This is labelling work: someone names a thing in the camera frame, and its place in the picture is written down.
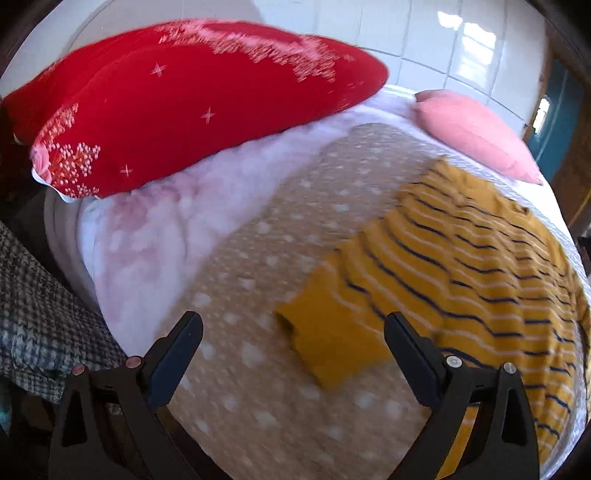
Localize yellow striped knit sweater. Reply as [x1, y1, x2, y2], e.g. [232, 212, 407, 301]
[276, 160, 590, 460]

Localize houndstooth checked cloth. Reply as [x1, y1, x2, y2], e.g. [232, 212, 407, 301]
[0, 226, 125, 403]

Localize beige white-dotted blanket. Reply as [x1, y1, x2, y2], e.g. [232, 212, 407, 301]
[155, 122, 573, 480]

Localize white fluffy blanket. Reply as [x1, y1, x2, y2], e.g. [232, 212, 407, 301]
[78, 86, 583, 355]

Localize red snowflake pillow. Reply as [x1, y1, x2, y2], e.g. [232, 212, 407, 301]
[2, 18, 389, 199]

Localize pink ribbed cushion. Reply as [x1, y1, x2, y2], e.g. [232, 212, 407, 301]
[414, 89, 543, 184]

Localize teal wooden-framed door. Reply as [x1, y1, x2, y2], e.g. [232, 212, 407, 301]
[526, 59, 585, 182]

